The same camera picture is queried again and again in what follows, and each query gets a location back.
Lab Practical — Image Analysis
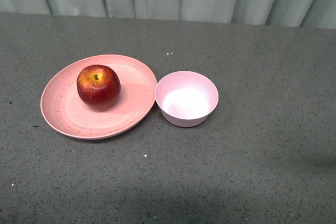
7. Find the pink plate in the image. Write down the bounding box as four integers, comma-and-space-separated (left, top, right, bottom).
40, 55, 157, 140

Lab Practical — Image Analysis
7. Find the pink bowl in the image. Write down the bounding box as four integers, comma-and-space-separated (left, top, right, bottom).
155, 71, 219, 127

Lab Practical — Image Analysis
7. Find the red apple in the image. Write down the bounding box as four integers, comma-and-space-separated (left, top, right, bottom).
76, 65, 121, 110

